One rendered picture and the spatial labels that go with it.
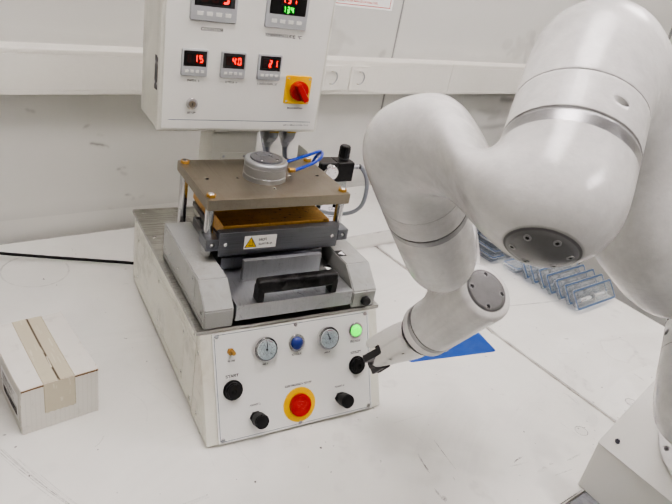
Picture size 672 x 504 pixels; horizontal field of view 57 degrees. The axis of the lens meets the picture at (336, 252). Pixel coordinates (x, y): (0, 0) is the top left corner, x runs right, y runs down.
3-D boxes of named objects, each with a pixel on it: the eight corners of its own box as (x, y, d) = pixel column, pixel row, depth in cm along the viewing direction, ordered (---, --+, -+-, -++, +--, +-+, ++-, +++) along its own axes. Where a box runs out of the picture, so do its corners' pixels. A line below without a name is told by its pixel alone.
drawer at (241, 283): (183, 241, 124) (186, 206, 121) (283, 233, 135) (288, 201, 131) (234, 325, 102) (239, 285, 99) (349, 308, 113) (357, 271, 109)
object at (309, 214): (192, 205, 119) (195, 158, 115) (295, 200, 130) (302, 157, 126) (221, 247, 107) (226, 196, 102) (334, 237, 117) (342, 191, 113)
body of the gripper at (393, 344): (445, 302, 99) (409, 327, 108) (392, 311, 94) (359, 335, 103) (461, 347, 96) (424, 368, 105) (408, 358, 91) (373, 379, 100)
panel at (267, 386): (218, 445, 102) (211, 333, 101) (371, 407, 117) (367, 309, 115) (222, 449, 101) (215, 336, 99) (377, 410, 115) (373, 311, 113)
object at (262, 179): (166, 191, 123) (169, 127, 117) (306, 186, 138) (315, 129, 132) (204, 249, 105) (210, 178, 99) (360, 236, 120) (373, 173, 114)
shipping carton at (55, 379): (-9, 367, 110) (-14, 325, 106) (67, 349, 117) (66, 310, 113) (15, 437, 97) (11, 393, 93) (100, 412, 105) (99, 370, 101)
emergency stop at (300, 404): (288, 416, 109) (286, 394, 108) (308, 411, 111) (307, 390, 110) (292, 419, 107) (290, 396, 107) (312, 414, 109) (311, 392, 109)
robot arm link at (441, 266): (385, 130, 74) (427, 255, 99) (384, 247, 66) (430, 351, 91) (462, 118, 71) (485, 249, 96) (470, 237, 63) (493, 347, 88)
